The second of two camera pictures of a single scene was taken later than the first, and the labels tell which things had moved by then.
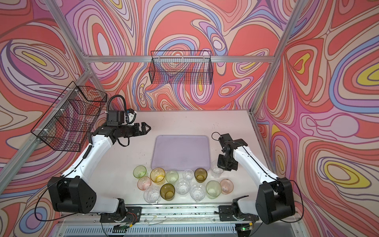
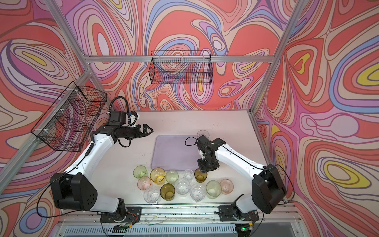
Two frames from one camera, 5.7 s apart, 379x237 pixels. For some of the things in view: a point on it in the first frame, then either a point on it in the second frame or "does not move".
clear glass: x=216 y=172 -> x=203 y=132
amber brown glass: x=201 y=174 does not move
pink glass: x=227 y=186 does not move
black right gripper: x=221 y=165 -> x=204 y=169
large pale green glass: x=213 y=189 does not move
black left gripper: x=143 y=132 does not move
